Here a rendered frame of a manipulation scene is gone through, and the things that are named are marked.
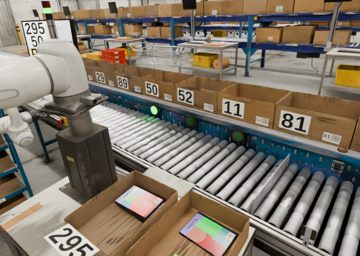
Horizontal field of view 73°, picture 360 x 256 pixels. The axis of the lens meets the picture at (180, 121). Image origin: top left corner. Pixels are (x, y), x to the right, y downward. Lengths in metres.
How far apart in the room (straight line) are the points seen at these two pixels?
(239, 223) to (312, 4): 5.40
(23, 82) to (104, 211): 0.64
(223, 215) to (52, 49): 0.93
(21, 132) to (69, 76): 0.76
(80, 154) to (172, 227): 0.50
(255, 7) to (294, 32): 1.19
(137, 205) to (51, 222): 0.38
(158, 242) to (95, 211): 0.33
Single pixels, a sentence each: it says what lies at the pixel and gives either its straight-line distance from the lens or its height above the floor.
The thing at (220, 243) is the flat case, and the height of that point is 0.77.
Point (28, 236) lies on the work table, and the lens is 1.27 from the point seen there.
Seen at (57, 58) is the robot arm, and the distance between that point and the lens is 1.05.
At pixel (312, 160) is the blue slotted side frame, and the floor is 0.78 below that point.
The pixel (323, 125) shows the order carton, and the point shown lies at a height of 0.99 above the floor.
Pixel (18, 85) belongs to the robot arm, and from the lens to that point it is 0.98.
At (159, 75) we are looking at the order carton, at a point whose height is 1.02.
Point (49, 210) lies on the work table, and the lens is 1.35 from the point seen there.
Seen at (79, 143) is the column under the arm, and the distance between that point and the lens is 1.14.
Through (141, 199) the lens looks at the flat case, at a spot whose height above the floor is 0.80.
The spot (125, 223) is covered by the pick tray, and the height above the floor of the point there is 0.76.
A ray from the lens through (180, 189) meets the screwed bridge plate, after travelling 1.26.
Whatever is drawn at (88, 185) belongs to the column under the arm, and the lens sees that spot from 1.25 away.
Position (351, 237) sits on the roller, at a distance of 1.22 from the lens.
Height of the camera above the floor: 1.57
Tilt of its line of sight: 25 degrees down
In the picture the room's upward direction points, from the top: 3 degrees counter-clockwise
